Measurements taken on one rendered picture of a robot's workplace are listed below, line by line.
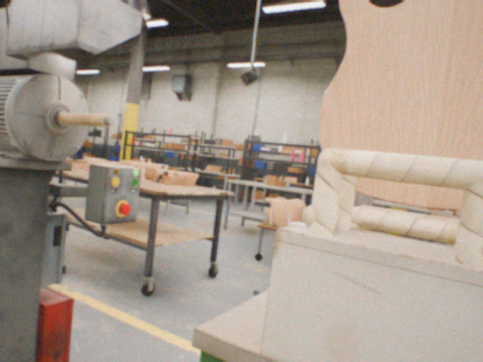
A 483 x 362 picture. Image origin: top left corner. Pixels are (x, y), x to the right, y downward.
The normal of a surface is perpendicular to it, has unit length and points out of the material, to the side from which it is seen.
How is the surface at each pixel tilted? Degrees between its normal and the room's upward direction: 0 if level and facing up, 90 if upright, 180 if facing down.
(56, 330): 90
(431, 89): 93
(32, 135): 96
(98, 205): 90
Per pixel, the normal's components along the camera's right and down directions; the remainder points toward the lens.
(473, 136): -0.52, 0.03
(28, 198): 0.86, 0.13
